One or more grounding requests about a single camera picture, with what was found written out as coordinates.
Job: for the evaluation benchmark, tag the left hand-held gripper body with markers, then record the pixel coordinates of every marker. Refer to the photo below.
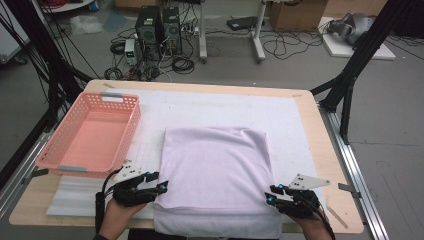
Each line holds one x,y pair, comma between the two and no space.
133,195

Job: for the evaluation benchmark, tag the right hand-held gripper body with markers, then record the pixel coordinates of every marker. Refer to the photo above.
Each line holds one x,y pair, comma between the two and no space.
300,205

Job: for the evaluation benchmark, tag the lilac printed towel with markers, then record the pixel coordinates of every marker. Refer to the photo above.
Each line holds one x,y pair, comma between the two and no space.
216,173

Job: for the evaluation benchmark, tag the pink plastic basket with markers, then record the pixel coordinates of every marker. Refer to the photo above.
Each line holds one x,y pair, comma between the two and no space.
93,140

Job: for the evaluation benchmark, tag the person's right hand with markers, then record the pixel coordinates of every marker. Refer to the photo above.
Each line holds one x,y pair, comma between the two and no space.
315,231

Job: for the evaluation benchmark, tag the person's left hand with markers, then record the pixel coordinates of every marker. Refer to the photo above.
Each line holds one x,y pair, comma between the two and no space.
116,221

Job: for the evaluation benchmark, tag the white foam mat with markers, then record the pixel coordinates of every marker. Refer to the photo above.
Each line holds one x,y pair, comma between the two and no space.
216,106

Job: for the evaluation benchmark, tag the small white power supply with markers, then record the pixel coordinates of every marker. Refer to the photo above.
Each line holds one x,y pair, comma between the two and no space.
130,51

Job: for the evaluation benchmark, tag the black computer tower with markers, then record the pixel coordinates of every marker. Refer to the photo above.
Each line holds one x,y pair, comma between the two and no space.
148,33
171,30

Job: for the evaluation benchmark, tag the white power strip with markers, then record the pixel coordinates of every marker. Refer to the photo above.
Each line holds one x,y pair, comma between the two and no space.
190,30

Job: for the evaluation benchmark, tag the white desk leg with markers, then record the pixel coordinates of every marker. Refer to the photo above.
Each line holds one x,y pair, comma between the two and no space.
258,36
202,33

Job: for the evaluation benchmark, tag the white floor board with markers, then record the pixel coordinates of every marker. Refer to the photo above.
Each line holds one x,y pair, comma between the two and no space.
340,50

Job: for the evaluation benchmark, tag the teal floor sheet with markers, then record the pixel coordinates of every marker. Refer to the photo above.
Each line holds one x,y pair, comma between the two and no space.
115,21

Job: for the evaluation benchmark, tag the clear plastic bag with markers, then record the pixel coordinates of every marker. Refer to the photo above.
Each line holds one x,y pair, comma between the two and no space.
85,25

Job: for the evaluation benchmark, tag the flat black device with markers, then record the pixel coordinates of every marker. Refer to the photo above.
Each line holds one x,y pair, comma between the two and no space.
243,23

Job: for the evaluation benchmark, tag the brown cardboard box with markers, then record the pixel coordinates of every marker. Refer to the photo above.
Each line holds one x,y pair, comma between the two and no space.
296,15

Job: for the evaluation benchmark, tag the grey helmet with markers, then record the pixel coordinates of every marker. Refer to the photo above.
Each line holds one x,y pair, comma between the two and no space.
353,26

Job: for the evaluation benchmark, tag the round white table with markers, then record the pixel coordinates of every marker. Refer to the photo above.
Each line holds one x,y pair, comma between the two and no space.
66,6

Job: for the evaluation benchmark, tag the white cabinet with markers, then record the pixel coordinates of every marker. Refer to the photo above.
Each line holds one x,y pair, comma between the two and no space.
8,43

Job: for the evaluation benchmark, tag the grey metal bracket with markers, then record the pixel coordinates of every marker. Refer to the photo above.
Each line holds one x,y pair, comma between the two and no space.
36,173
348,189

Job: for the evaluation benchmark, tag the aluminium rail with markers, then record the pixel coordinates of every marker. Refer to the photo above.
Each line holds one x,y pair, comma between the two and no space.
353,173
23,166

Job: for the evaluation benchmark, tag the black metal frame stand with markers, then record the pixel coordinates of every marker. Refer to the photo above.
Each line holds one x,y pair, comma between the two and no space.
36,40
363,50

